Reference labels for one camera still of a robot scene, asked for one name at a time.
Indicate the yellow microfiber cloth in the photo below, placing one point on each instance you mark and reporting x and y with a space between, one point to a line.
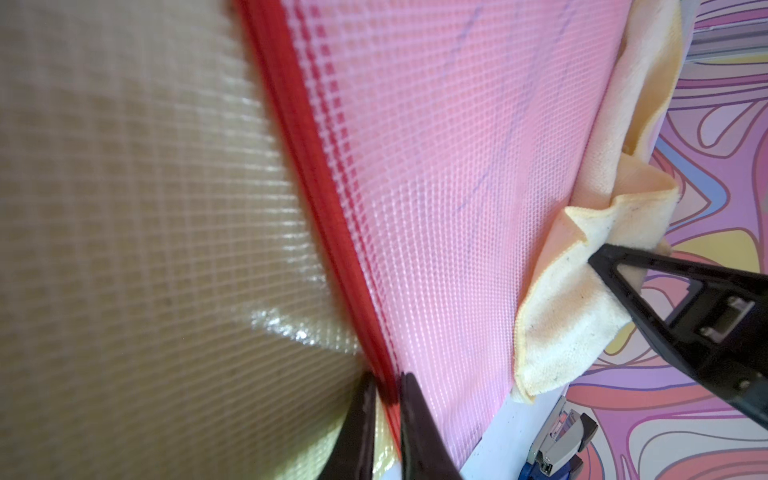
568 315

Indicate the blue grey stapler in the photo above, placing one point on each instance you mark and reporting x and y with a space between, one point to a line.
554 453

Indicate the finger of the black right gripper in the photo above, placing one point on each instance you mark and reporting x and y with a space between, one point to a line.
716 334

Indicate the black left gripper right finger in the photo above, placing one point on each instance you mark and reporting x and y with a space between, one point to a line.
423 453

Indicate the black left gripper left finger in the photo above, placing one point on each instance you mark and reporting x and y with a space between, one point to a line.
352 456

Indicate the pale yellow document bag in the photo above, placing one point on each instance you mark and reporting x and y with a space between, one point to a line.
165 309

